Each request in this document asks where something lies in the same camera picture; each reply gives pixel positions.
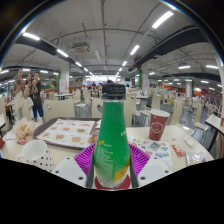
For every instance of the red sauce packet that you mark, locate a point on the red sauce packet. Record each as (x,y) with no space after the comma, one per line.
(178,150)

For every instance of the far beige chairs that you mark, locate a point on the far beige chairs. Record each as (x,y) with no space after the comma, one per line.
(151,101)

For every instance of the red paper cup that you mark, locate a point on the red paper cup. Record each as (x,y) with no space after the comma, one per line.
(158,125)

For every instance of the white paper receipt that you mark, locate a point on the white paper receipt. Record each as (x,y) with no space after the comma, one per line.
(9,136)

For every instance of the white sauce packet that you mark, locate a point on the white sauce packet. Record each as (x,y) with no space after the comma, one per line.
(189,141)

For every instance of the brown food tray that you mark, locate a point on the brown food tray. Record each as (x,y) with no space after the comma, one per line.
(63,133)

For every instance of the colourful sticker sheet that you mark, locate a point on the colourful sticker sheet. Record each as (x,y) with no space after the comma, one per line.
(156,150)

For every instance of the beige chair round hole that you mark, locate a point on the beige chair round hole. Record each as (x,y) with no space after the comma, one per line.
(96,106)
(60,108)

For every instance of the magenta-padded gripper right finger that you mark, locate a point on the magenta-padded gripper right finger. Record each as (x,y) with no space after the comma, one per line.
(151,170)

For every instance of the ceiling lights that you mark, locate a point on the ceiling lights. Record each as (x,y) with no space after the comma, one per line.
(162,19)

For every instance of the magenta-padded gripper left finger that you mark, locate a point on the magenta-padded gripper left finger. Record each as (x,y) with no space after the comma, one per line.
(71,170)

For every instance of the white paper napkin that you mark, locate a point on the white paper napkin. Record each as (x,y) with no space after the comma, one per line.
(98,124)

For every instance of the green drink bottle black cap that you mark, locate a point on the green drink bottle black cap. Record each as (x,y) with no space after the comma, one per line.
(111,143)

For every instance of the beige table black leg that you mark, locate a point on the beige table black leg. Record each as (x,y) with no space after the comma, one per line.
(215,120)

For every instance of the clear plastic packet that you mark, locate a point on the clear plastic packet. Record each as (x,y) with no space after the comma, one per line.
(196,157)

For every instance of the ceiling air conditioner unit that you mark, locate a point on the ceiling air conditioner unit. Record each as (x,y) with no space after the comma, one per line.
(80,47)

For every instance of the white dotted mug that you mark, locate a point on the white dotted mug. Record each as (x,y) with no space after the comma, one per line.
(35,153)

